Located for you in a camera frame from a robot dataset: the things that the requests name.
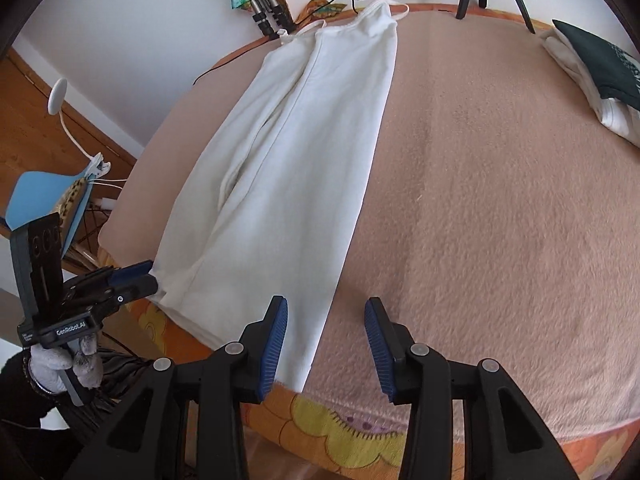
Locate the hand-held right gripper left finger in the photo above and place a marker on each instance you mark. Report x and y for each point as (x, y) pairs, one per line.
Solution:
(272, 352)

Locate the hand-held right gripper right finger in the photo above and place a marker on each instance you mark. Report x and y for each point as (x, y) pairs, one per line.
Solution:
(378, 352)

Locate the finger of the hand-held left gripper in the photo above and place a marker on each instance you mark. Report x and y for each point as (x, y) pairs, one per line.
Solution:
(132, 271)
(137, 291)

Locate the person's left forearm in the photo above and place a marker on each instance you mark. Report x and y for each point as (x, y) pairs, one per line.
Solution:
(17, 385)

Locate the person's left hand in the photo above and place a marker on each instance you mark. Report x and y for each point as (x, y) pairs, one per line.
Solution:
(47, 367)

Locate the blue cloth on chair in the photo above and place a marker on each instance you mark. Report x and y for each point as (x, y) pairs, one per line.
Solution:
(37, 197)

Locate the person's dark striped skirt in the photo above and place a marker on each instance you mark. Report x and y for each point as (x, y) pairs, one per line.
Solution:
(117, 377)

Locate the orange floral bed sheet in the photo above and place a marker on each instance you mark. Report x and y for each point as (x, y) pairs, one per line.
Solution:
(325, 430)

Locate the pink fleece blanket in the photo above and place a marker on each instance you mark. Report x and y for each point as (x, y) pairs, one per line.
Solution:
(475, 210)

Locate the white round clip lamp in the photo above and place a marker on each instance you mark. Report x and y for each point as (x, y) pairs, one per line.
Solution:
(57, 92)

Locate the white folded garment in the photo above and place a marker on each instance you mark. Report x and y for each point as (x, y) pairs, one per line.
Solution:
(617, 120)

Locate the dark green folded garment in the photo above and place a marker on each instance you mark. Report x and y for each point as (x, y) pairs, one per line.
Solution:
(595, 57)

